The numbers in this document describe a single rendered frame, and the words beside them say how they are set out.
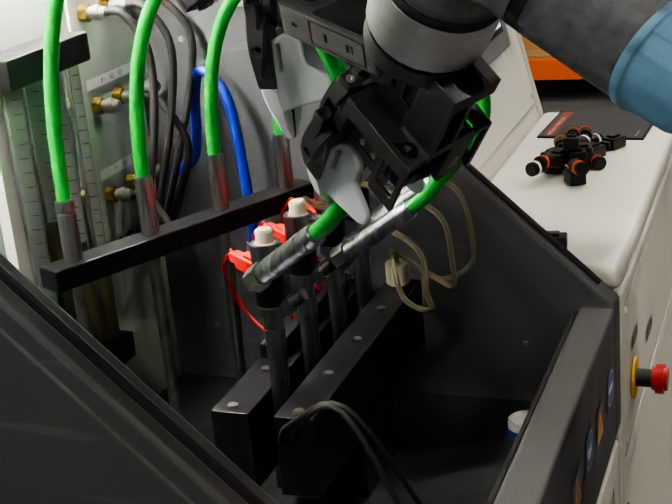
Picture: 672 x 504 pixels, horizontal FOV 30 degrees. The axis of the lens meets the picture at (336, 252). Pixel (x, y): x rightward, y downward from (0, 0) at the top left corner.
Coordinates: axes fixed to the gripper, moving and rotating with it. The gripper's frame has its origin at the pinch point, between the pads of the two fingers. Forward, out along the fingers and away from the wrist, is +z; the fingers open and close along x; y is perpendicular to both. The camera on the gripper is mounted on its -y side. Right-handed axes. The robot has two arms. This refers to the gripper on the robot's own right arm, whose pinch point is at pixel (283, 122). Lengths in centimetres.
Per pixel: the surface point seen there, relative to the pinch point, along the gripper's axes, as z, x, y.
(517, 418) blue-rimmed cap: 38.8, 23.9, 13.7
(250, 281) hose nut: 10.3, -10.6, 0.5
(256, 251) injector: 11.3, -1.2, -3.2
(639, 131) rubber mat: 25, 91, 18
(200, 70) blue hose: 1.3, 27.5, -21.2
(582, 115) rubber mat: 25, 101, 8
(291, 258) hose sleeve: 7.5, -12.3, 5.0
